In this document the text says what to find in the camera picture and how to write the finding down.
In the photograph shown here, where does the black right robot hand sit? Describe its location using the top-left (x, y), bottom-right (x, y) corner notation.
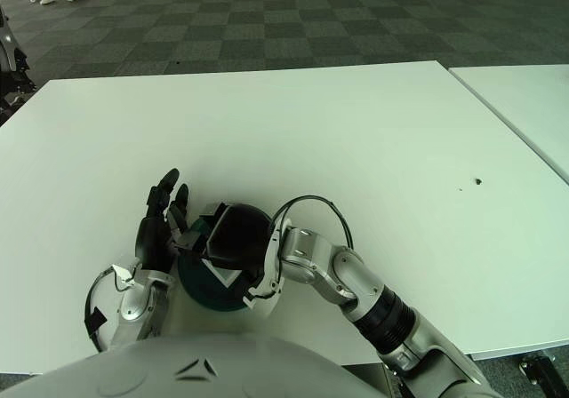
top-left (176, 202), bottom-right (273, 304)

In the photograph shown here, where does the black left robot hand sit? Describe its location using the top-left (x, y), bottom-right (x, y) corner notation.
top-left (135, 168), bottom-right (193, 271)

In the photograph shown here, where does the white charger block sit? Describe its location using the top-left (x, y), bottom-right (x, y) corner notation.
top-left (200, 258), bottom-right (242, 288)

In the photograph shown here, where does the green round plate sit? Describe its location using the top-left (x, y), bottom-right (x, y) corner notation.
top-left (176, 218), bottom-right (273, 314)

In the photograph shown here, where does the white grey robot torso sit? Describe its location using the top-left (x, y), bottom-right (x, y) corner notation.
top-left (0, 330), bottom-right (383, 398)

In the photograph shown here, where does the grey black humanoid robot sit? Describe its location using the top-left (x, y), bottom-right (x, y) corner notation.
top-left (0, 4), bottom-right (36, 115)

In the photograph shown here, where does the black table foot with caster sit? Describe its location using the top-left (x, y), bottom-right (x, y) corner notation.
top-left (517, 353), bottom-right (569, 398)

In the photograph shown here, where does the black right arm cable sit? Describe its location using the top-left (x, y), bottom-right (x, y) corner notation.
top-left (269, 195), bottom-right (352, 251)

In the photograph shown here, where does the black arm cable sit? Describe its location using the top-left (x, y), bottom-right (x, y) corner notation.
top-left (269, 195), bottom-right (352, 251)
top-left (84, 269), bottom-right (119, 354)

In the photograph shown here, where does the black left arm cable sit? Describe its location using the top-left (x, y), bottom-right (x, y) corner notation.
top-left (84, 269), bottom-right (119, 354)

